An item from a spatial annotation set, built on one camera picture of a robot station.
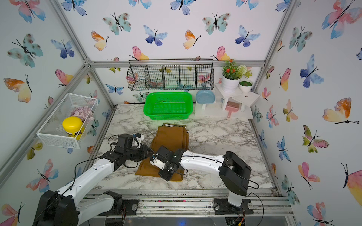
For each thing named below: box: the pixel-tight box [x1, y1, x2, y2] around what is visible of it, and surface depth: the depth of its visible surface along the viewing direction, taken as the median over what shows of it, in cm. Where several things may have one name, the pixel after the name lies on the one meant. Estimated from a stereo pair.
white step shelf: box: [194, 83, 261, 120], surface depth 116 cm
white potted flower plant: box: [222, 58, 252, 93], surface depth 91 cm
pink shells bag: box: [71, 105, 95, 123], surface depth 70 cm
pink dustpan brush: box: [225, 100, 240, 119], surface depth 118 cm
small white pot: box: [238, 80, 253, 94], surface depth 104 cm
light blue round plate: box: [195, 89, 216, 105], surface depth 107 cm
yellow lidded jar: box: [62, 116, 86, 141], surface depth 65 cm
